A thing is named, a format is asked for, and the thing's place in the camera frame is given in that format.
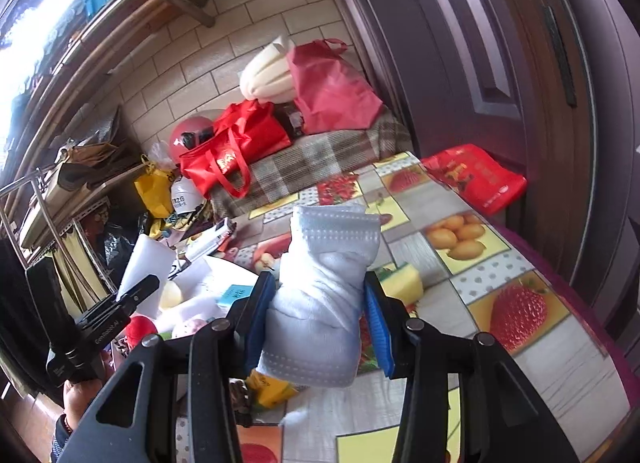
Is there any black plastic bag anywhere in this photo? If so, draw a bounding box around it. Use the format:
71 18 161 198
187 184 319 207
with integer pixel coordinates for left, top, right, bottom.
102 213 138 274

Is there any red non-woven bag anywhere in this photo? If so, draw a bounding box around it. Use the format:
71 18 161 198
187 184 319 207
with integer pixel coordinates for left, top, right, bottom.
286 39 385 134

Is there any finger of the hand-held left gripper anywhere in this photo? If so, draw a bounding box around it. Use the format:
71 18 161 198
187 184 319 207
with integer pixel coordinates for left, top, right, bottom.
116 275 162 305

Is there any person's left hand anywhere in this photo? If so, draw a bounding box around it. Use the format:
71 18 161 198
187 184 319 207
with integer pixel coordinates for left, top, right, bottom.
62 375 108 426

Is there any purple wooden door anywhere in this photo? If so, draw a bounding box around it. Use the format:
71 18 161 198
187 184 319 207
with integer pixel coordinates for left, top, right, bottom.
305 0 640 359

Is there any white helmet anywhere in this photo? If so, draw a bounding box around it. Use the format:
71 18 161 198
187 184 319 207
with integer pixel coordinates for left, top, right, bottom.
170 177 207 216

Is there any yellow bag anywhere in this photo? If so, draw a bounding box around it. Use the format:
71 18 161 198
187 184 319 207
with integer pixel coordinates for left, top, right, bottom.
133 155 176 220

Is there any cream round sponge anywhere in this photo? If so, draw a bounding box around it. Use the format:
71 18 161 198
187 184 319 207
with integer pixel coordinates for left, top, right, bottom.
159 280 183 311

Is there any cardboard pile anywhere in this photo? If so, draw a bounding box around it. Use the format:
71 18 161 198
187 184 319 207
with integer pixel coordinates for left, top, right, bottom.
30 105 143 204

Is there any red plastic bag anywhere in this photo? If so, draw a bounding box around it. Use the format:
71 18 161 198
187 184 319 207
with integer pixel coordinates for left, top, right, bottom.
420 144 528 216

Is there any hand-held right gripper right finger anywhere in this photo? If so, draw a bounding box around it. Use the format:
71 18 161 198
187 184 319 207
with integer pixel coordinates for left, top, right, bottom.
362 270 593 463

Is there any red plush toy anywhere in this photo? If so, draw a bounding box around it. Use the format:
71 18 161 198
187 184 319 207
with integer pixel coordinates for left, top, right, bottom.
124 315 158 349

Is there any red tote bag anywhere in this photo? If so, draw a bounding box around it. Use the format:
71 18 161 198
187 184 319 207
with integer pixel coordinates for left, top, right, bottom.
179 99 292 200

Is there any blue tissue packet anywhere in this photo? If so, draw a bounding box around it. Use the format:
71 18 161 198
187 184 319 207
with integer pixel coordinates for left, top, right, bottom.
217 284 253 309

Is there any plaid sofa cover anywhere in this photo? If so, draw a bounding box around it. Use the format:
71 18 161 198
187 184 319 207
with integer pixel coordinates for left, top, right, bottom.
210 108 416 218

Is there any clear plastic bag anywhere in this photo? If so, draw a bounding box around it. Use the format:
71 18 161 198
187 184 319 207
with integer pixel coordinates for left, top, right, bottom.
147 140 176 168

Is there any cream foam roll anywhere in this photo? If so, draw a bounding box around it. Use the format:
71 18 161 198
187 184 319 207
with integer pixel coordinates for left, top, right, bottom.
239 35 298 104

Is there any yellow tissue packet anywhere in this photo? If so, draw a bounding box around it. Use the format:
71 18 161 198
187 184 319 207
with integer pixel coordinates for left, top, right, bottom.
245 370 301 409

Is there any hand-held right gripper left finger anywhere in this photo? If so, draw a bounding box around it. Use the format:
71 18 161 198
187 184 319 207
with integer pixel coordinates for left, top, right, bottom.
57 270 278 463

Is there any angle iron shelf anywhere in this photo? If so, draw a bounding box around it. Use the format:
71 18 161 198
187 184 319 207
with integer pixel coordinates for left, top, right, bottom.
20 163 146 294

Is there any yellow green sponge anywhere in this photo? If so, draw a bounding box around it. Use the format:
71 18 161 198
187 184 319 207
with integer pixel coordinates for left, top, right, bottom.
382 263 425 316

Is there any dark printed bag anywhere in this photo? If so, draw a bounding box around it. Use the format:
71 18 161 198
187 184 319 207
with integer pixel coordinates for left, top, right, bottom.
272 103 306 138

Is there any white tray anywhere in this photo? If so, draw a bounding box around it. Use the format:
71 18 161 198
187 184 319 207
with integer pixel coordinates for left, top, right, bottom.
160 255 263 344

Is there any white power bank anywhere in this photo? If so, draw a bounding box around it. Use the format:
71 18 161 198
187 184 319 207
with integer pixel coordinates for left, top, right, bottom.
185 220 237 261

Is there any white face masks bundle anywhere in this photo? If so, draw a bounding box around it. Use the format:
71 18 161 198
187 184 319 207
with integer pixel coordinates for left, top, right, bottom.
255 204 383 389

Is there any yellow curtain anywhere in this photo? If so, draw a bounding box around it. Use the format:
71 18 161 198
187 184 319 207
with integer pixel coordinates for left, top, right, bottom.
47 223 108 304

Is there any large white foam block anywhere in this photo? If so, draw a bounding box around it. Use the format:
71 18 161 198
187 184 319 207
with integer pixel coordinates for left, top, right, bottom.
117 234 177 305

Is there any black hanging cloth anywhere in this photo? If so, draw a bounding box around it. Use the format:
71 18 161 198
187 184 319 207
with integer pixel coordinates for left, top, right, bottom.
0 238 56 399

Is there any fruit print tablecloth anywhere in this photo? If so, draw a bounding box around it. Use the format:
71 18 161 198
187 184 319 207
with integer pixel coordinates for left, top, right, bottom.
165 150 631 463

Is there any red helmet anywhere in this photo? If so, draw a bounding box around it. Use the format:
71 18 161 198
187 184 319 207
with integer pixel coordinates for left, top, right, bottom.
169 110 223 166

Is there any pink plush toy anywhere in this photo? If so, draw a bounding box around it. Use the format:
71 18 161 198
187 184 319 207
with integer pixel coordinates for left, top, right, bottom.
172 317 211 341

